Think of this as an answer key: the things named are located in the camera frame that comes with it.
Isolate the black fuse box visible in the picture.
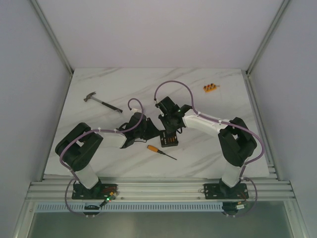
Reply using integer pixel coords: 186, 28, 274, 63
159, 130, 179, 148

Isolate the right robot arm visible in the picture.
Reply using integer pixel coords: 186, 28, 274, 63
156, 97, 257, 198

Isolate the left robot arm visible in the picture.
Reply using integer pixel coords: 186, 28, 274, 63
55, 113, 160, 199

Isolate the orange terminal block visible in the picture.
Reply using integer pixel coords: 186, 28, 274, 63
203, 83, 219, 93

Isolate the orange handled screwdriver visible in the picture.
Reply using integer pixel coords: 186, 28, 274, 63
147, 145, 177, 160

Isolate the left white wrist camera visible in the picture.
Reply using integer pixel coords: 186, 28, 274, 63
130, 108, 142, 113

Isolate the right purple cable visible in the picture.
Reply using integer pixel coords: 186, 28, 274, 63
154, 80, 264, 219

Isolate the purple cable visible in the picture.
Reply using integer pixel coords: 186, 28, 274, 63
154, 80, 264, 219
59, 98, 145, 219

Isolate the hammer with black handle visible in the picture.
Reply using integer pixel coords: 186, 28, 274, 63
83, 92, 123, 113

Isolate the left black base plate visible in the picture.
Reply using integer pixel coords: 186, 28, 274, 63
72, 183, 117, 200

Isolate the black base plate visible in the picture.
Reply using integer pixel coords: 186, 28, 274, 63
203, 183, 249, 200
72, 183, 117, 200

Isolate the slotted cable duct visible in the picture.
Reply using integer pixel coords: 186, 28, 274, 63
34, 202, 223, 213

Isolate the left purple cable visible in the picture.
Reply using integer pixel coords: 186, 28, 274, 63
59, 98, 145, 219

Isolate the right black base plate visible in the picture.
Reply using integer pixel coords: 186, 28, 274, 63
203, 183, 249, 200

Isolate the aluminium mounting rail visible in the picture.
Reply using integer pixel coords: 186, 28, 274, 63
26, 176, 295, 201

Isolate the right aluminium frame post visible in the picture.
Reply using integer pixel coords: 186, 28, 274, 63
246, 0, 292, 76

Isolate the aluminium frame post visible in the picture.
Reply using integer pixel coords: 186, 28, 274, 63
29, 0, 74, 76
246, 0, 292, 76

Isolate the left aluminium frame post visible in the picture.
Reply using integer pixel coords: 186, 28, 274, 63
29, 0, 74, 76

